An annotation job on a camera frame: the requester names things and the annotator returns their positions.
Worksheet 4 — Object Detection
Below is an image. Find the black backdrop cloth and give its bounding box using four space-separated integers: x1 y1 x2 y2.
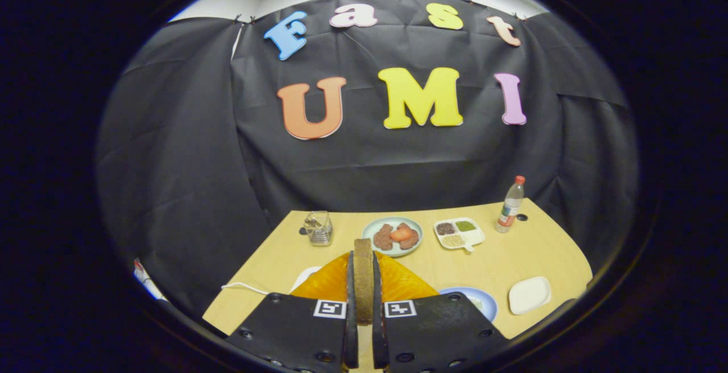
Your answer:
96 0 640 317

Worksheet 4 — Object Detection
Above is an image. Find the small white square plate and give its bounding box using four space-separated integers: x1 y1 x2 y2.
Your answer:
508 276 552 316

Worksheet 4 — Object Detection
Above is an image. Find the clear bottle red cap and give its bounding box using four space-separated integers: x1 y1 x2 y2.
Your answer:
495 175 526 234

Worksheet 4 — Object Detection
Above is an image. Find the brown meat patty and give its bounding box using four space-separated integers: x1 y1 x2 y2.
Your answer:
397 222 420 250
373 223 394 251

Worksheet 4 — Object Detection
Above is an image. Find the pale green round plate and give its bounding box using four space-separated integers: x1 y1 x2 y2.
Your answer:
362 216 424 258

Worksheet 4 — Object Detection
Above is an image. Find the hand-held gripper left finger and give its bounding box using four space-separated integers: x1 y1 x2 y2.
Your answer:
225 250 360 372

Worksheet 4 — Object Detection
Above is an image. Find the white divided seasoning dish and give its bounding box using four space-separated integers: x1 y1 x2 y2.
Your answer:
433 217 486 253

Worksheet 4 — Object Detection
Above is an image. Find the blue round plate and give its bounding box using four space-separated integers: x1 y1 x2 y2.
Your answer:
438 287 498 322

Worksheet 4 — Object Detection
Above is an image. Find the metal utensil holder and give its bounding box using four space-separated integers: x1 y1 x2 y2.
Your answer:
303 210 334 247

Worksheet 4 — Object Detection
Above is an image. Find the white toaster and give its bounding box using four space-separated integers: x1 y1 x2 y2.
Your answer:
290 266 322 294

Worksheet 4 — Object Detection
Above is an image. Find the brown bread slice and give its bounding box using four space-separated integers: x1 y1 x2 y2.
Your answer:
353 238 375 325

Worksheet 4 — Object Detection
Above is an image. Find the white toaster cable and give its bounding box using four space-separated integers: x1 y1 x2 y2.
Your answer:
221 282 268 296

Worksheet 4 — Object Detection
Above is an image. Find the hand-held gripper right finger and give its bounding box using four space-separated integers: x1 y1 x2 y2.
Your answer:
371 250 510 372

